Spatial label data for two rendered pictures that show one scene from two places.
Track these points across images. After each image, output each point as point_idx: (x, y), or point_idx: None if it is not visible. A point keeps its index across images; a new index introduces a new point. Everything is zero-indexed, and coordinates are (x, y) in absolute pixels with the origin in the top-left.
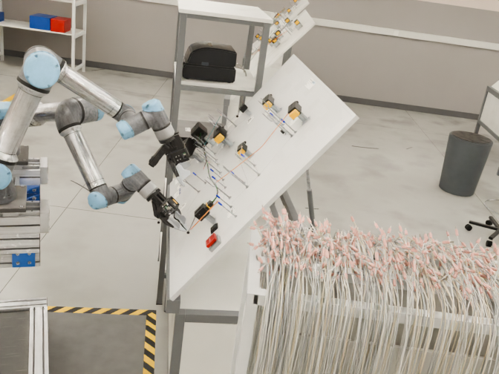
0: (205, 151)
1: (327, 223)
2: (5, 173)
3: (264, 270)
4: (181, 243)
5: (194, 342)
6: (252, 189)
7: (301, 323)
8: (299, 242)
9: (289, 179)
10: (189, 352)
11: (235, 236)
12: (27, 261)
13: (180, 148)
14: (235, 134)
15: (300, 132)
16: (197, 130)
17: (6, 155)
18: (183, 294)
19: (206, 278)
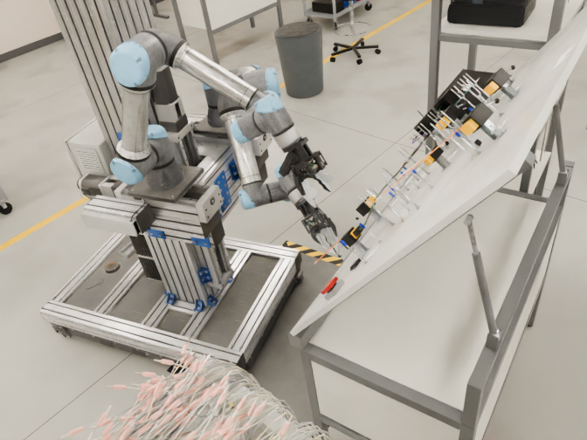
0: (431, 135)
1: (253, 413)
2: (129, 170)
3: None
4: (349, 259)
5: (326, 382)
6: (398, 230)
7: None
8: None
9: (404, 245)
10: (323, 388)
11: (343, 295)
12: (203, 242)
13: (306, 161)
14: None
15: (479, 157)
16: (440, 100)
17: (129, 152)
18: (328, 324)
19: (372, 307)
